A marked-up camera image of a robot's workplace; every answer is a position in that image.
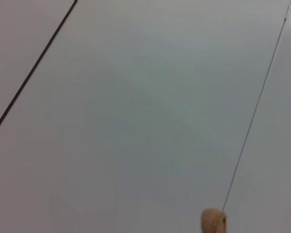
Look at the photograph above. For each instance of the brown woven tote bag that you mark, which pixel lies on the brown woven tote bag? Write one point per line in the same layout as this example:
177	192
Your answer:
213	222

